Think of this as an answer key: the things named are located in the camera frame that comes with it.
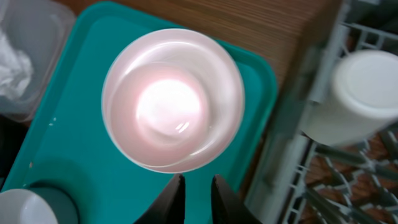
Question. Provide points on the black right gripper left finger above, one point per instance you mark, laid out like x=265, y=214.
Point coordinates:
x=169, y=206

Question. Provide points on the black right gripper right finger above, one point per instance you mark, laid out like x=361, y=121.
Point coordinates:
x=226, y=206

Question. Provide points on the pink small bowl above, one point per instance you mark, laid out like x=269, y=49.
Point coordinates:
x=159, y=114

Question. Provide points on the grey bowl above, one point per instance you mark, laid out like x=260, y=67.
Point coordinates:
x=40, y=205

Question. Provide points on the pink plate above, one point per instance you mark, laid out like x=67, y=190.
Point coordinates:
x=207, y=61

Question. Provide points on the white paper cup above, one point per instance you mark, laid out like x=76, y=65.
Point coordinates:
x=362, y=99

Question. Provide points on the white napkin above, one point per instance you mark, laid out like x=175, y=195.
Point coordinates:
x=16, y=70

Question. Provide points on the grey dishwasher rack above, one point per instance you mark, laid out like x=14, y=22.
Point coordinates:
x=299, y=180

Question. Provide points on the teal plastic tray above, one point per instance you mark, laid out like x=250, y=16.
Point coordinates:
x=67, y=145

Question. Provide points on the clear plastic bin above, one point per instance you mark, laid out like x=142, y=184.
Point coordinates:
x=39, y=28

